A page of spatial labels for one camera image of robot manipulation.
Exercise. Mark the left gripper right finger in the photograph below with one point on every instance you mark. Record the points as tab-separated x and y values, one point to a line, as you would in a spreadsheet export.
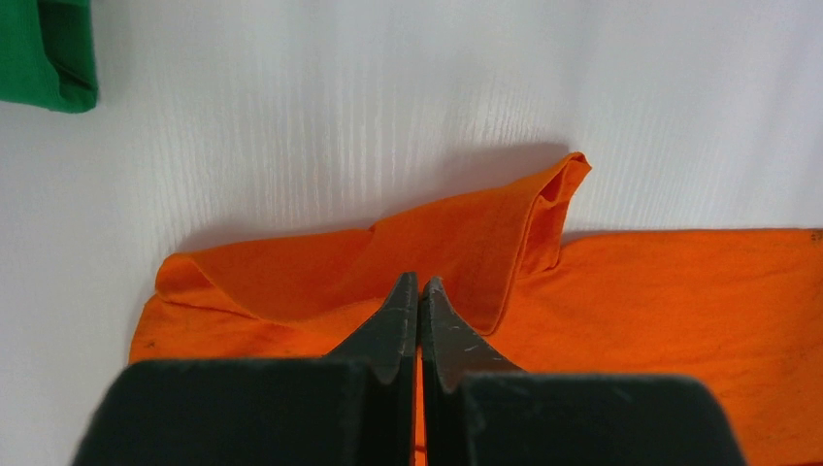
482	409

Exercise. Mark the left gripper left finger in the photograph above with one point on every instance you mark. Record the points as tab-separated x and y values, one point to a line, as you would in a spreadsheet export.
352	406

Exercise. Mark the orange t-shirt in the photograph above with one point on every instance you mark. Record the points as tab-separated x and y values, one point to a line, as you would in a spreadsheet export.
740	310

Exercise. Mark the folded green t-shirt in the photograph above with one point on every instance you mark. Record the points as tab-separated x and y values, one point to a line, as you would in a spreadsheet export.
47	55

